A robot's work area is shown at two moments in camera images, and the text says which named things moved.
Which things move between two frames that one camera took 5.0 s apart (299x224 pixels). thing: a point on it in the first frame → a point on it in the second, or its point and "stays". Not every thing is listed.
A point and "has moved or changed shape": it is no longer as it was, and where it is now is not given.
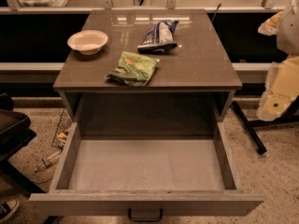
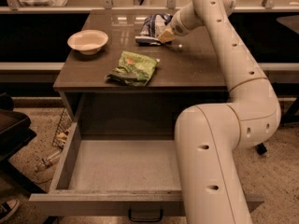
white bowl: x=88 y=42 stays
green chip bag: x=134 y=70 stays
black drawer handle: x=146 y=219 stays
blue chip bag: x=159 y=38 has moved or changed shape
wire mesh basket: x=64 y=122 stays
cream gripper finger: x=270 y=26 → x=165 y=36
